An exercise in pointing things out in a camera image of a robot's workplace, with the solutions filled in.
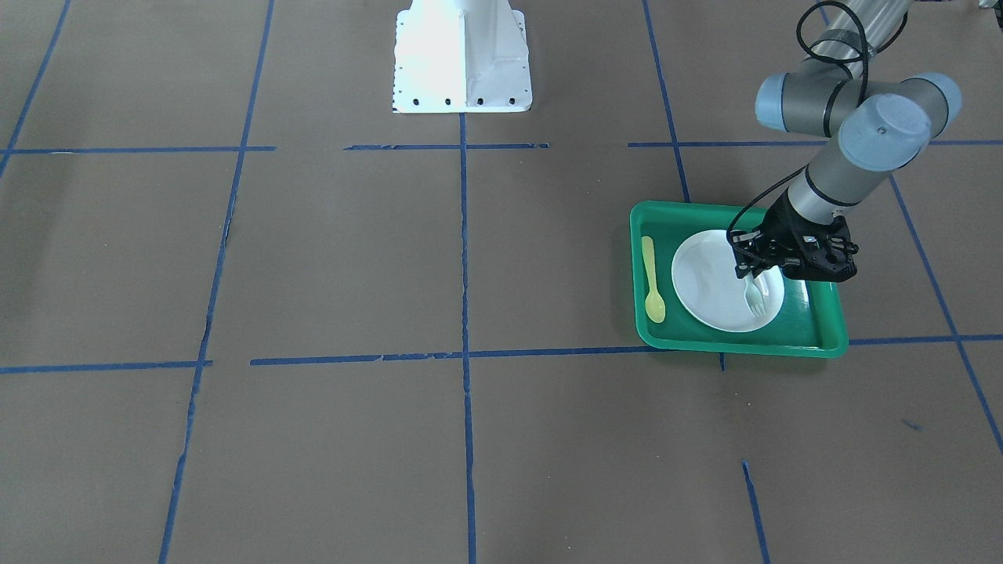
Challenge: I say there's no green plastic tray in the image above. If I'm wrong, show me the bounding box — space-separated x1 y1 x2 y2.
629 201 849 358

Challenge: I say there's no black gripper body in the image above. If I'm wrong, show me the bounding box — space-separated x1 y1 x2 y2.
764 195 859 283

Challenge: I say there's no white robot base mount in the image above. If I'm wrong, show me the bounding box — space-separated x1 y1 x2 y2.
392 1 534 114

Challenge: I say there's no pale green plastic fork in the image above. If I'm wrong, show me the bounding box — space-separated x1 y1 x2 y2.
743 273 766 318

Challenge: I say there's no yellow plastic spoon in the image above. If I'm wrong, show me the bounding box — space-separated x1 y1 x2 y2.
640 235 667 324

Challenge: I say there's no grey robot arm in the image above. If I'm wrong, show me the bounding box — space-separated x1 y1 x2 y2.
727 1 962 283

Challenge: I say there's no white round plate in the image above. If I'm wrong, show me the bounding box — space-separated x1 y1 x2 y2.
671 230 787 333

